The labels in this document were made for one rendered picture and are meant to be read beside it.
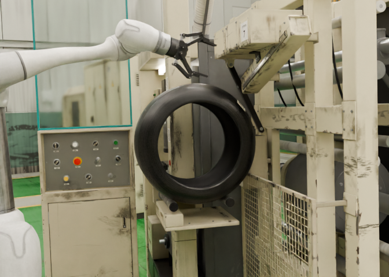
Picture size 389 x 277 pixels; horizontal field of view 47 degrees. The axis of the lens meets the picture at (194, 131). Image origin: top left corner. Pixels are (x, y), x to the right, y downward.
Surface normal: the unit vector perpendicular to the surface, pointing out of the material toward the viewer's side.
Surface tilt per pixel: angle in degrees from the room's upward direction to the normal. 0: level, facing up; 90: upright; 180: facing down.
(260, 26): 90
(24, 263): 85
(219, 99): 80
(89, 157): 90
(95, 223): 90
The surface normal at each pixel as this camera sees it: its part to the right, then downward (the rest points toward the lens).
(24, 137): 0.49, 0.03
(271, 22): 0.21, 0.04
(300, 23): 0.18, -0.26
